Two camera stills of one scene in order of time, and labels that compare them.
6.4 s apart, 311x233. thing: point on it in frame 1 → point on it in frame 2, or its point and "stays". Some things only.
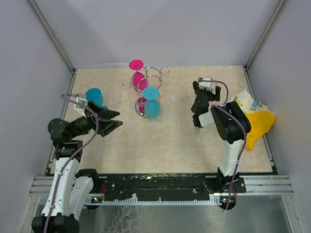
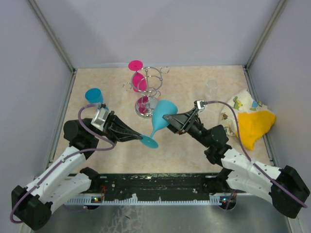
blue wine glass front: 152,106 → 163,108
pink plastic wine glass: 139,79 stays
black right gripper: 212,97 → 181,123
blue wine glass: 95,95 stays
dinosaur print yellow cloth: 261,118 stays
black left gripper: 102,113 → 121,131
